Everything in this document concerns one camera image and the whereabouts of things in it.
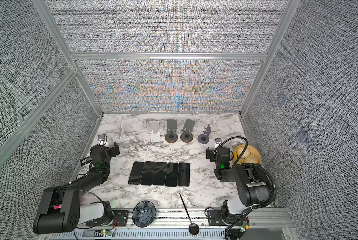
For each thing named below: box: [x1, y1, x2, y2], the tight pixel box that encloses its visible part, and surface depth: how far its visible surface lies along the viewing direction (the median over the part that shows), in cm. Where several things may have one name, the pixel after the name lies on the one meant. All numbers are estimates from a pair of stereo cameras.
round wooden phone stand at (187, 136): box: [180, 118, 195, 143], surface depth 102 cm
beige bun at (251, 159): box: [244, 156, 260, 164], surface depth 90 cm
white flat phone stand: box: [149, 121, 160, 143], surface depth 105 cm
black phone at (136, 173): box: [128, 161, 144, 185], surface depth 91 cm
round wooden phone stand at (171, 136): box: [165, 119, 179, 143], surface depth 102 cm
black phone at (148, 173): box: [140, 161, 156, 186], surface depth 87 cm
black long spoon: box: [179, 192, 200, 236], surface depth 72 cm
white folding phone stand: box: [113, 124, 130, 144], surface depth 103 cm
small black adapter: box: [80, 156, 93, 166], surface depth 94 cm
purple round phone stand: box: [197, 124, 212, 144], surface depth 105 cm
